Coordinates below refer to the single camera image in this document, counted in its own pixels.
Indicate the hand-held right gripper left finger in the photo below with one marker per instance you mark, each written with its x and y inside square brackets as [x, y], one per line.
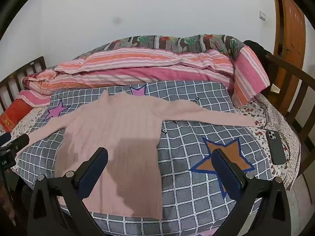
[92, 177]

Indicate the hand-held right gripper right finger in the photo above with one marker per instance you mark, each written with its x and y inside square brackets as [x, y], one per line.
[225, 174]

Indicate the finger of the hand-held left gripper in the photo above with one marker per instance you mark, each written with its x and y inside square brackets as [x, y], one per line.
[19, 141]

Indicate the pink ribbed knit sweater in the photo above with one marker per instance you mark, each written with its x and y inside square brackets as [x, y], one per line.
[110, 132]

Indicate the red pillow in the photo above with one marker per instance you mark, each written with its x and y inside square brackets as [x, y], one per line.
[13, 115]

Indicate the grey checked star blanket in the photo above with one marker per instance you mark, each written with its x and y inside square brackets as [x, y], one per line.
[192, 201]

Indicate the phone in dark case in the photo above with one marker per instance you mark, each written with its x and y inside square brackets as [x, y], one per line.
[276, 147]

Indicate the dark wooden headboard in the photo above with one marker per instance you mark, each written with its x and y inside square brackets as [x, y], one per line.
[24, 72]

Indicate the small white object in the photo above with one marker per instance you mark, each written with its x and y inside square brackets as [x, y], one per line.
[274, 88]

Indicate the dark wooden footboard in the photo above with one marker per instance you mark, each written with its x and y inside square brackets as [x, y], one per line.
[292, 78]

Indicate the pink orange striped quilt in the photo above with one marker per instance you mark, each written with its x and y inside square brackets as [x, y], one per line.
[147, 64]

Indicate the dark cloth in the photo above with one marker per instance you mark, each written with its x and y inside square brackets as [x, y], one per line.
[256, 48]

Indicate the multicolour floral patchwork quilt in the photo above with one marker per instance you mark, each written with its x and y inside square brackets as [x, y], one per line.
[172, 41]

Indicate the brown wooden door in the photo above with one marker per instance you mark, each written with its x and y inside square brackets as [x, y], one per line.
[290, 34]

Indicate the white wall switch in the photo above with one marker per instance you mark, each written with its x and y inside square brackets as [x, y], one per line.
[263, 15]

